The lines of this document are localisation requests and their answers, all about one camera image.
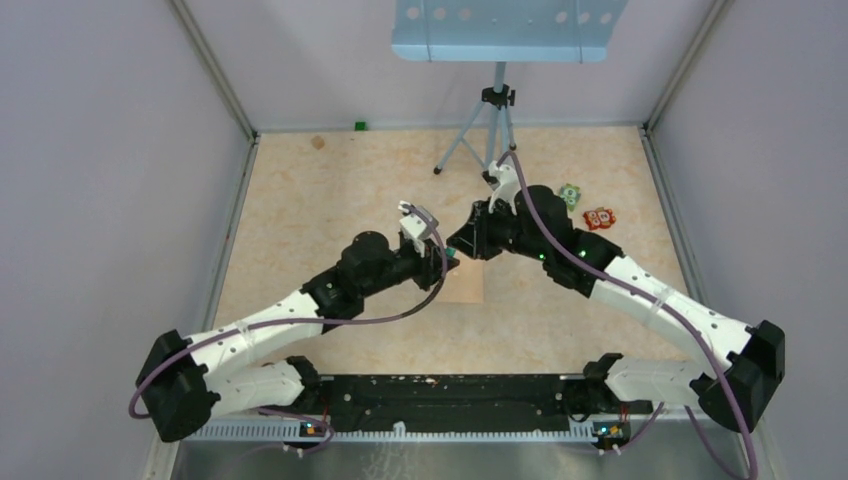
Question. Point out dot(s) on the green toy block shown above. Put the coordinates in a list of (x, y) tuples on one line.
[(571, 194)]

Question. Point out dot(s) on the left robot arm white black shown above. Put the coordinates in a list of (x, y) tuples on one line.
[(186, 381)]

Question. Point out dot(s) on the peach envelope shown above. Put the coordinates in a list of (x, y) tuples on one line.
[(464, 284)]

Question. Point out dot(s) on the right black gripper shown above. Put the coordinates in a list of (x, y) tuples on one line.
[(474, 237)]

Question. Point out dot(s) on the red toy block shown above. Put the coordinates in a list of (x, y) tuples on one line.
[(599, 218)]

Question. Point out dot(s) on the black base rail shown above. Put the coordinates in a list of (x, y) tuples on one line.
[(477, 403)]

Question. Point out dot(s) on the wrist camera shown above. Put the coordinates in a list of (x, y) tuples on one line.
[(503, 180), (417, 224)]

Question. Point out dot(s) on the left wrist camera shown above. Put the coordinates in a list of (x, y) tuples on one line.
[(417, 224)]

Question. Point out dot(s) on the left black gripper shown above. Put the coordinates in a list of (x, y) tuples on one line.
[(429, 267)]

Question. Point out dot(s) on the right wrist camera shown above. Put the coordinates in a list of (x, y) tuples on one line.
[(503, 180)]

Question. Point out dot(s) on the white cable duct strip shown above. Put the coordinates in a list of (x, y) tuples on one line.
[(254, 429)]

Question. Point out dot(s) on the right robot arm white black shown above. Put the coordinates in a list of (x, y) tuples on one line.
[(734, 368)]

